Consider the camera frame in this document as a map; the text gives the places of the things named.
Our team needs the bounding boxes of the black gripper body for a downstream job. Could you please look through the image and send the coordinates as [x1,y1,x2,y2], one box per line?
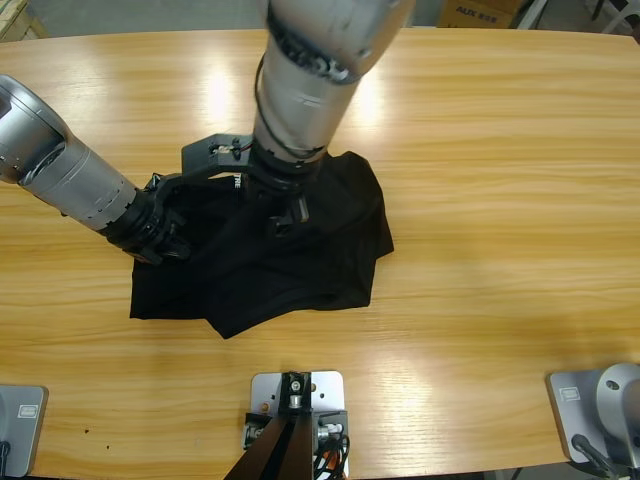
[106,186,192,265]
[243,148,322,200]

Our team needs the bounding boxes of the black T-shirt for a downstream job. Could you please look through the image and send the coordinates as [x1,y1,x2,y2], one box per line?
[128,151,396,340]

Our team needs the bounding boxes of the silver metal clamp fitting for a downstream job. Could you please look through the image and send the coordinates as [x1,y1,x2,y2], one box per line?
[241,411,269,449]
[316,421,348,447]

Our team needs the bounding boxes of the cardboard box with AUX print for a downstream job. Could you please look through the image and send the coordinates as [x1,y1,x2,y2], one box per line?
[436,0,517,29]

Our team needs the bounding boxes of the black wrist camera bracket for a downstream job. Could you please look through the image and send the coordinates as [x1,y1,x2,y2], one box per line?
[144,172,194,201]
[180,132,255,182]

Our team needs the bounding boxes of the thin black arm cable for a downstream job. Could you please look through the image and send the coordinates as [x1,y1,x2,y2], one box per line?
[252,53,327,157]

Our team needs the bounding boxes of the white mount block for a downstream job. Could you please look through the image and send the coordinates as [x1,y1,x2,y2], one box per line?
[249,370,349,451]

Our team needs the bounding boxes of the dark camera post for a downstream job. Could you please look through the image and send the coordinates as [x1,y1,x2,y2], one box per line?
[223,370,321,480]

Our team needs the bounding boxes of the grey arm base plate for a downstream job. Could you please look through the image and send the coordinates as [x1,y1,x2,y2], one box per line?
[0,384,50,478]
[545,363,640,467]

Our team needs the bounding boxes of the orange and black cable bundle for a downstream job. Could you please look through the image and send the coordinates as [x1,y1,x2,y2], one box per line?
[310,433,352,480]

